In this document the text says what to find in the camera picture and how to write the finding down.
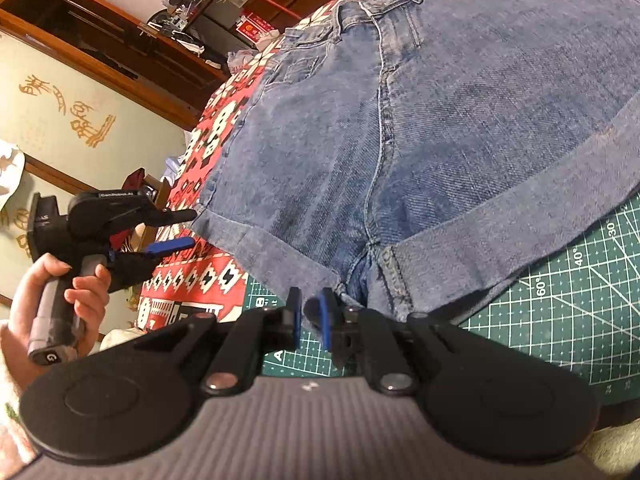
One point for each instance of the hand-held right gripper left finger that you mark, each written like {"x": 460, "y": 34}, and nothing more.
{"x": 296, "y": 317}

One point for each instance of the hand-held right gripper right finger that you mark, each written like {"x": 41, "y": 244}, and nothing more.
{"x": 326, "y": 320}

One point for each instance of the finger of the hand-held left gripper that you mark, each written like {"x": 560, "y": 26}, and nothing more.
{"x": 172, "y": 216}
{"x": 172, "y": 246}

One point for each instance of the blue denim shorts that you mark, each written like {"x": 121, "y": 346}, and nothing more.
{"x": 450, "y": 135}

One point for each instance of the person's left hand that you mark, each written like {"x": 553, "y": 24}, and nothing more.
{"x": 27, "y": 300}

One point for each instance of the red patterned blanket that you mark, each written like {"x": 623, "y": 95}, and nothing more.
{"x": 200, "y": 280}

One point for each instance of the dark red cloth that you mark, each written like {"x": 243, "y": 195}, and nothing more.
{"x": 134, "y": 181}

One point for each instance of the pale door with gold calligraphy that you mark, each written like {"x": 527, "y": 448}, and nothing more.
{"x": 75, "y": 160}

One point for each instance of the white printed cloth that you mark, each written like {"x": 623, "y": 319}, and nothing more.
{"x": 7, "y": 172}

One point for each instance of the white printed plastic bag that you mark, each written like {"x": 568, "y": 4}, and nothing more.
{"x": 241, "y": 62}

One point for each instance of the brown wooden wardrobe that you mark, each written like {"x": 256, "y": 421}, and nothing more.
{"x": 100, "y": 35}

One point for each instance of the red cardboard box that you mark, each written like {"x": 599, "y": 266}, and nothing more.
{"x": 254, "y": 27}

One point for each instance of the green cutting mat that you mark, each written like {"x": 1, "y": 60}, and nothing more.
{"x": 550, "y": 310}

